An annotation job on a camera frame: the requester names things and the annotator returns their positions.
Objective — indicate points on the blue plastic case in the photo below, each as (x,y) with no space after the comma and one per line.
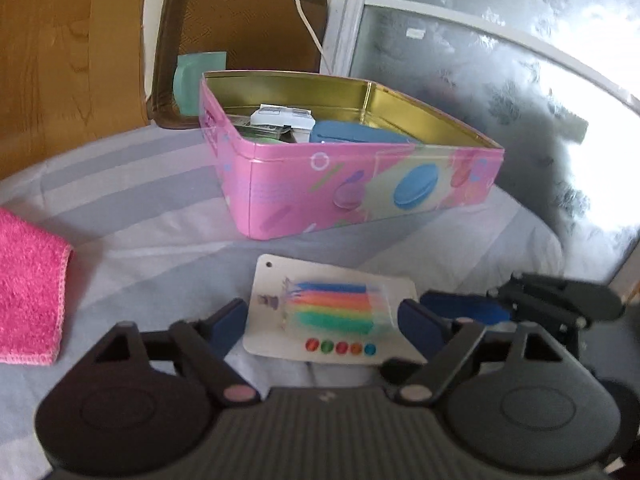
(350,132)

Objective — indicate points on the pink fluffy cloth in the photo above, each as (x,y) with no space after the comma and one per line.
(30,285)

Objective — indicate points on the dark flat packet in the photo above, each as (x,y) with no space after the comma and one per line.
(260,132)

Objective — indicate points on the white card of colourful strips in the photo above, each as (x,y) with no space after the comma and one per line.
(340,310)

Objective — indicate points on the pink biscuit tin box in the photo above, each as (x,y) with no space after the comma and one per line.
(310,195)

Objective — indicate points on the teal sticker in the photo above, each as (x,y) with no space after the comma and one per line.
(192,80)

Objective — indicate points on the wooden headboard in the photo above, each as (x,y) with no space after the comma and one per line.
(65,60)

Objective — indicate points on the clear packet of white pads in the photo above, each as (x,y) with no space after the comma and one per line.
(285,120)

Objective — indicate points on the white framed glass window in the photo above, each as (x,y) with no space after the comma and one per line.
(475,85)

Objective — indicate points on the striped bed sheet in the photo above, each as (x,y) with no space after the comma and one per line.
(150,220)

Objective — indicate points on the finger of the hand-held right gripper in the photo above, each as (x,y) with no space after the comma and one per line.
(465,305)

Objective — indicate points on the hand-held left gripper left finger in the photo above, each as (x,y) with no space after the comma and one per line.
(225,327)

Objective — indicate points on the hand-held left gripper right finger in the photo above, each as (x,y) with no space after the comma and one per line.
(422,327)

